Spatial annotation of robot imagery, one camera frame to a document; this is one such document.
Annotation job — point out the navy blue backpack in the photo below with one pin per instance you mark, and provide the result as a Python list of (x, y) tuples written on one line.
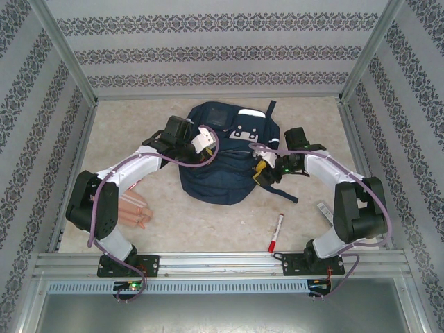
[(222, 180)]

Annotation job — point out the white marker with red cap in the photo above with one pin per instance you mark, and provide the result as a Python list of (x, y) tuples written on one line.
[(276, 232)]

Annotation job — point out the red booklet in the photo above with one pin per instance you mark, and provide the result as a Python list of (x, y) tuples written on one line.
[(138, 183)]

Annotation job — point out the pink pencil case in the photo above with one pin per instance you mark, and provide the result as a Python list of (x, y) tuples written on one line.
[(133, 208)]

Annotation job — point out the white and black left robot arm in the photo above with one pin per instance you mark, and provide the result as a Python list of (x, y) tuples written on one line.
[(132, 166)]

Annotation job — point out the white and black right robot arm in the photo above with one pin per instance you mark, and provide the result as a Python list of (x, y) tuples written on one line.
[(360, 215)]

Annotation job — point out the white ruler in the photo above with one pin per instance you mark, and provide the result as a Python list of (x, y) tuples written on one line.
[(326, 213)]

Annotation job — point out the small circuit board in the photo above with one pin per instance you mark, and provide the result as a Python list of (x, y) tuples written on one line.
[(317, 286), (133, 286)]

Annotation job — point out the grey metal sheet panel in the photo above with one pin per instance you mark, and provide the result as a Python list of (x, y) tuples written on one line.
[(222, 315)]

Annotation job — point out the long aluminium frame bar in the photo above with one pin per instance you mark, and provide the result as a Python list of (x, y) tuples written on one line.
[(295, 96)]

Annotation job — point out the aluminium frame side bar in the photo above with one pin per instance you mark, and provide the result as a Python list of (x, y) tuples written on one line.
[(351, 121), (75, 173)]

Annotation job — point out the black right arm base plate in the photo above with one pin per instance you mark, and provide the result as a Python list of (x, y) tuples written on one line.
[(291, 265)]

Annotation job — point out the aluminium mounting rail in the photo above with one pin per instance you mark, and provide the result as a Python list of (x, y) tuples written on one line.
[(215, 260)]

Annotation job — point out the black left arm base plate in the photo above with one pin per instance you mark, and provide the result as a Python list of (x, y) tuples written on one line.
[(149, 265)]

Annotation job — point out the aluminium frame post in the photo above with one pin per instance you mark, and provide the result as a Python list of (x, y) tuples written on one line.
[(65, 52), (371, 52)]

